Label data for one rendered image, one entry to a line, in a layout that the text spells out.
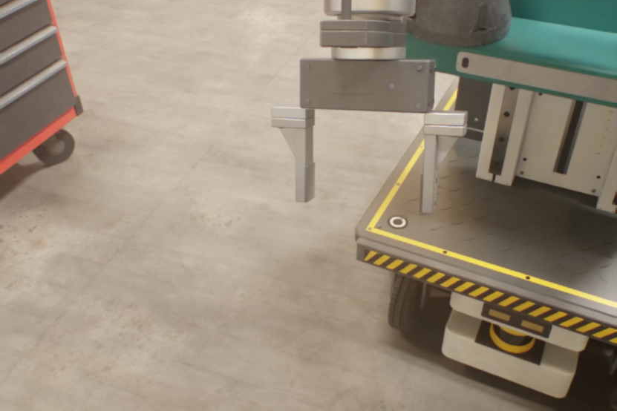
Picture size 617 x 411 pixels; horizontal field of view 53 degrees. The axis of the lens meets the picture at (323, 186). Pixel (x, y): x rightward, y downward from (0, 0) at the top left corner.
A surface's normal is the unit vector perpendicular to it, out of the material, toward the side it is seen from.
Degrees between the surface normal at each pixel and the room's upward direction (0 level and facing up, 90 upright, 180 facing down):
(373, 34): 75
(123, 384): 0
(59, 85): 90
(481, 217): 0
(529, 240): 0
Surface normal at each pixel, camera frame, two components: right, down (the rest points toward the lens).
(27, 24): 0.94, 0.20
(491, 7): 0.47, 0.22
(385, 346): 0.00, -0.79
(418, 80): -0.30, 0.21
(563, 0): -0.43, 0.54
